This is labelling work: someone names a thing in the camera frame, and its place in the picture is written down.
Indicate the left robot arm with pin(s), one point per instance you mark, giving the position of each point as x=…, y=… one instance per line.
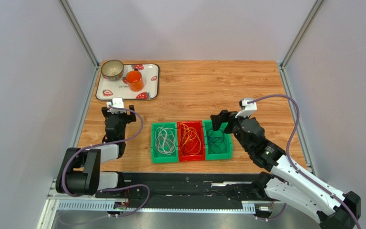
x=80, y=173

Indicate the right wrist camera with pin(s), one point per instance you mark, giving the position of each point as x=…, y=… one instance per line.
x=248, y=107

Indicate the right green plastic bin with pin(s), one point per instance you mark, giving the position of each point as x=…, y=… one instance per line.
x=218, y=145

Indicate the ceramic bowl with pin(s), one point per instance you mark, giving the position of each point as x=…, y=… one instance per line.
x=112, y=70

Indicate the left green plastic bin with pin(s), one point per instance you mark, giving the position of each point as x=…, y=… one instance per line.
x=164, y=143

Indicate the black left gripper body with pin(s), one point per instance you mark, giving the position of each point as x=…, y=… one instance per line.
x=123, y=118

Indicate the green plastic bin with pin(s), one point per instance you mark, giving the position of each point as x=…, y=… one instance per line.
x=218, y=145
x=164, y=143

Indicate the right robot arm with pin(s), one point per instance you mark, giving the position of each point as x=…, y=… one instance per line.
x=286, y=181

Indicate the orange glass cup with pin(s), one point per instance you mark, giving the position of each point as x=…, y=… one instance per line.
x=134, y=80

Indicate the aluminium frame rail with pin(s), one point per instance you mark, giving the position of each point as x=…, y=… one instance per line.
x=137, y=197

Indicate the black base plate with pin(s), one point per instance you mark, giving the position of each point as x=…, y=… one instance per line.
x=237, y=187

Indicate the white strawberry tray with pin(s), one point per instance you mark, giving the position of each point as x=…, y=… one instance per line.
x=107, y=89

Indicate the red plastic bin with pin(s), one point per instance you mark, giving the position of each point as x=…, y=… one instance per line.
x=191, y=146

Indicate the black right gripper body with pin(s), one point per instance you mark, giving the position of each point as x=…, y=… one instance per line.
x=228, y=121

